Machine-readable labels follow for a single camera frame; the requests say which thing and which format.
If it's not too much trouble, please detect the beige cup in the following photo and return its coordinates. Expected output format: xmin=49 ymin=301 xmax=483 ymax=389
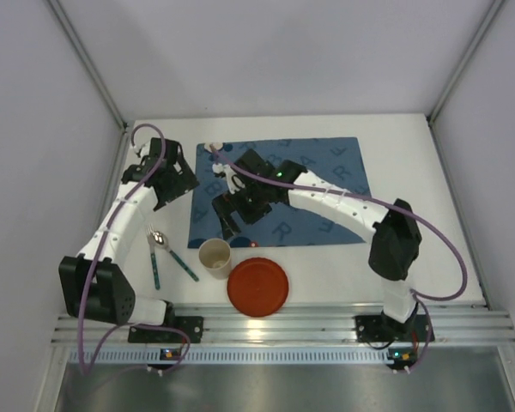
xmin=198 ymin=238 xmax=232 ymax=280

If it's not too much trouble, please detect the spoon with teal handle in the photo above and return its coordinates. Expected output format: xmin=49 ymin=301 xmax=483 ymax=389
xmin=151 ymin=229 xmax=200 ymax=282

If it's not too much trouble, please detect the fork with teal handle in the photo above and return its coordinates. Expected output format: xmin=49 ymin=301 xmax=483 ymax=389
xmin=146 ymin=225 xmax=161 ymax=290

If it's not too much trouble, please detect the blue letter placemat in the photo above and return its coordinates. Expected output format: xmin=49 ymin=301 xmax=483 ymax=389
xmin=187 ymin=136 xmax=373 ymax=250

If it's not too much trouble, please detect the red round plate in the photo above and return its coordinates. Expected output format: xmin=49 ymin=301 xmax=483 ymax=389
xmin=227 ymin=257 xmax=289 ymax=318

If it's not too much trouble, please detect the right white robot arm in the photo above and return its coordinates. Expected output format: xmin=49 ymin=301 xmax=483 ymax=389
xmin=212 ymin=149 xmax=421 ymax=342

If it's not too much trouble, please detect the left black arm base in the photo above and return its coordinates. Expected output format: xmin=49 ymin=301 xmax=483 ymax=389
xmin=128 ymin=316 xmax=204 ymax=344

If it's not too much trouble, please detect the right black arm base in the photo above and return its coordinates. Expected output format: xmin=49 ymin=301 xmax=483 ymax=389
xmin=354 ymin=313 xmax=434 ymax=343

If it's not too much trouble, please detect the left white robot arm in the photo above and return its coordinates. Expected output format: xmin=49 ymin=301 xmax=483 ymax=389
xmin=58 ymin=137 xmax=198 ymax=325

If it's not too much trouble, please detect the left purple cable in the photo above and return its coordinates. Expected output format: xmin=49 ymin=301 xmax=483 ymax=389
xmin=75 ymin=124 xmax=192 ymax=377

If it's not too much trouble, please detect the purple cable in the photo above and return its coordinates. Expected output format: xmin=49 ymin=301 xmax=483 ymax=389
xmin=208 ymin=143 xmax=469 ymax=374
xmin=75 ymin=124 xmax=192 ymax=377

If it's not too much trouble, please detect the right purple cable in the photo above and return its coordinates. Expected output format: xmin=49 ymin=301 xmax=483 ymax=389
xmin=208 ymin=143 xmax=469 ymax=374

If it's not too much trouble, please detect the slotted cable duct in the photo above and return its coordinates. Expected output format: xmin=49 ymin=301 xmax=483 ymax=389
xmin=68 ymin=346 xmax=417 ymax=365

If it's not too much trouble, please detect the aluminium mounting rail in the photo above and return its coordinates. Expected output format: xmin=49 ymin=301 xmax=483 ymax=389
xmin=51 ymin=302 xmax=515 ymax=347

